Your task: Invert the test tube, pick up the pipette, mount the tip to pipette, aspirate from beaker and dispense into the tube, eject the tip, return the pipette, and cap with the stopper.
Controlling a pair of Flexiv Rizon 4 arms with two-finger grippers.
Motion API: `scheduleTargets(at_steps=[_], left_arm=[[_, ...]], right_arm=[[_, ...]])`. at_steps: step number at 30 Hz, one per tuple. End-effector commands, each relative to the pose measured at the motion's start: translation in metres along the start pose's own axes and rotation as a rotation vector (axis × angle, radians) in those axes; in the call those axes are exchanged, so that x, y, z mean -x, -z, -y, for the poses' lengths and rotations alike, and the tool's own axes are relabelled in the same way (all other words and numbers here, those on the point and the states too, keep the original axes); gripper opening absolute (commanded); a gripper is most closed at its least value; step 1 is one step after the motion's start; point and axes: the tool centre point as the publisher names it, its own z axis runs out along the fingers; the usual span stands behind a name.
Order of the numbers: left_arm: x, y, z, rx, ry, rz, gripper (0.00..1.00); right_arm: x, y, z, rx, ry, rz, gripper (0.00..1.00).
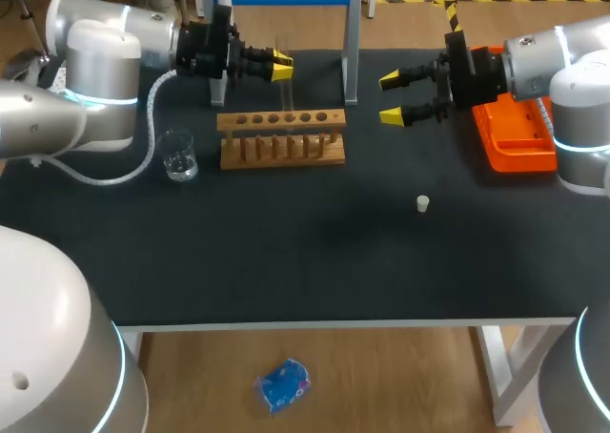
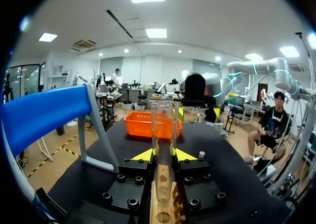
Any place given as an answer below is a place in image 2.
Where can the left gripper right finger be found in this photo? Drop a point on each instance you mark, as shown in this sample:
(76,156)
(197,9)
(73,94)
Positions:
(195,169)

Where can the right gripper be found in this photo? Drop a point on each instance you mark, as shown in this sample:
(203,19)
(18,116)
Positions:
(195,85)

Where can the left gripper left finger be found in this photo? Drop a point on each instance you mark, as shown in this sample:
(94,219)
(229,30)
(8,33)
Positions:
(133,169)

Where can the clear glass test tube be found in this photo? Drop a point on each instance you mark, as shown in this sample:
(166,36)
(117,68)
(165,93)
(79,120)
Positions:
(165,125)

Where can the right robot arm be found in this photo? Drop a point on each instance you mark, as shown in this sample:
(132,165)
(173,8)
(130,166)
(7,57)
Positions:
(279,67)

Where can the small grey stopper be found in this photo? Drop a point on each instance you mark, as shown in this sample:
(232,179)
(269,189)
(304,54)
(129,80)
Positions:
(202,155)

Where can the wooden test tube rack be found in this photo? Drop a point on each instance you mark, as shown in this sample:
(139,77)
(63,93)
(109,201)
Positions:
(163,216)

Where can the orange plastic basket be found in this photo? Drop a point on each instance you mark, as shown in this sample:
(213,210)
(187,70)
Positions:
(138,125)

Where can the person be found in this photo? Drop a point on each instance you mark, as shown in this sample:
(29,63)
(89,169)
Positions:
(116,77)
(274,125)

